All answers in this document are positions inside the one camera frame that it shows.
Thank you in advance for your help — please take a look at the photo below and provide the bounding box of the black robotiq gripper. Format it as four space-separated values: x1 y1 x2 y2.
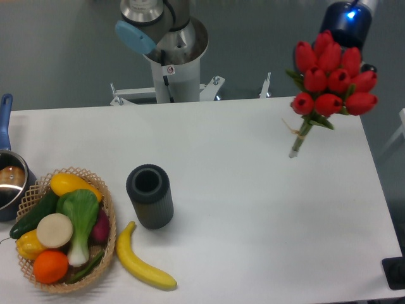
320 1 377 73

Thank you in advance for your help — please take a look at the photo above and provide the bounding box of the red tulip bouquet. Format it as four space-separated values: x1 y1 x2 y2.
286 30 378 158

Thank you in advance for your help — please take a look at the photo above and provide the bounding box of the dark grey ribbed vase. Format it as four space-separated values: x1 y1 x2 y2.
126 164 174 229

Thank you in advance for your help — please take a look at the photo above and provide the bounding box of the yellow banana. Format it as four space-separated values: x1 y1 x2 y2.
116 221 177 291

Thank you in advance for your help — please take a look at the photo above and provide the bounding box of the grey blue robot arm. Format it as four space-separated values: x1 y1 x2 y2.
115 1 378 66

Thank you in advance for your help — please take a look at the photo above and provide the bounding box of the black device at table edge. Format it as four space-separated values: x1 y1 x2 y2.
382 256 404 290

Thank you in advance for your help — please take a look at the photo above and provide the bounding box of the purple sweet potato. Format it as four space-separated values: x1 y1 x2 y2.
90 209 110 244

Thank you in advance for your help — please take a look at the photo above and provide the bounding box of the green bok choy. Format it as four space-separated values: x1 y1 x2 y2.
56 189 99 267

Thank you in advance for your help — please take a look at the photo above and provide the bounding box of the yellow squash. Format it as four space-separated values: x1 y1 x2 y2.
50 173 103 203

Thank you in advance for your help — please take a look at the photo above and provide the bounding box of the woven wicker basket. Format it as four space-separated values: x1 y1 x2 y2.
16 167 116 293

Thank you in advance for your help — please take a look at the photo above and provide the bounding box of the dark green cucumber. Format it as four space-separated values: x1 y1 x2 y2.
9 190 59 239

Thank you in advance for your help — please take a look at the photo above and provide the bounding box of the round beige bun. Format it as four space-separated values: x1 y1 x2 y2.
36 213 73 249

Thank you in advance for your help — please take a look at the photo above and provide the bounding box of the green bean pod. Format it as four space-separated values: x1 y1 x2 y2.
65 251 104 284

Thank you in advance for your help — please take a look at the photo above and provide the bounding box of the orange fruit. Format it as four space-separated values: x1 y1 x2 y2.
33 250 69 284

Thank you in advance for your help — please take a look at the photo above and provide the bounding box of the yellow bell pepper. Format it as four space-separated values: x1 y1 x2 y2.
16 229 47 260

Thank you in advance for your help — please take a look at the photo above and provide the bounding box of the white frame at right edge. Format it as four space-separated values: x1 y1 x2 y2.
377 108 404 162

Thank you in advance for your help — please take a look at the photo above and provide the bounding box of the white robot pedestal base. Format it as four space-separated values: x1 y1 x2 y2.
110 59 271 106

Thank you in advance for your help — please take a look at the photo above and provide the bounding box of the blue handled saucepan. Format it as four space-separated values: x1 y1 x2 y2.
1 94 36 222

